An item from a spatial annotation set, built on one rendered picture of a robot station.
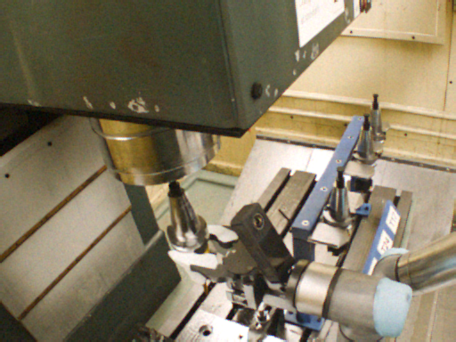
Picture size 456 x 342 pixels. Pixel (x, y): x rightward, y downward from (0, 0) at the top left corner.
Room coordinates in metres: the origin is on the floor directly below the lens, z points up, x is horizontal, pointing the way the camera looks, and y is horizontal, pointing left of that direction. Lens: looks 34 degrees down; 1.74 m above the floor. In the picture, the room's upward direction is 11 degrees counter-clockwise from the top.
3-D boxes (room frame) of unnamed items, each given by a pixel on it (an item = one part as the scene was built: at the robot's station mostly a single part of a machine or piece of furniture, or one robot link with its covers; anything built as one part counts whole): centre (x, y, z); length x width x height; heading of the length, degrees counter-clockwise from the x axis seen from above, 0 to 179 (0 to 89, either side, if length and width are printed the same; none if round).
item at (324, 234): (0.50, -0.17, 1.21); 0.07 x 0.05 x 0.01; 54
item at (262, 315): (0.49, -0.02, 0.97); 0.13 x 0.03 x 0.15; 144
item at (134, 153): (0.45, 0.08, 1.54); 0.16 x 0.16 x 0.12
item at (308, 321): (0.53, -0.12, 1.05); 0.10 x 0.05 x 0.30; 54
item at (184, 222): (0.45, 0.08, 1.38); 0.04 x 0.04 x 0.07
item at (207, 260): (0.41, 0.08, 1.29); 0.09 x 0.03 x 0.06; 67
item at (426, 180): (0.97, -0.31, 0.75); 0.89 x 0.70 x 0.26; 54
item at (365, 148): (0.72, -0.33, 1.26); 0.04 x 0.04 x 0.07
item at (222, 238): (0.46, 0.04, 1.29); 0.09 x 0.03 x 0.06; 41
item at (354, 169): (0.68, -0.29, 1.21); 0.07 x 0.05 x 0.01; 54
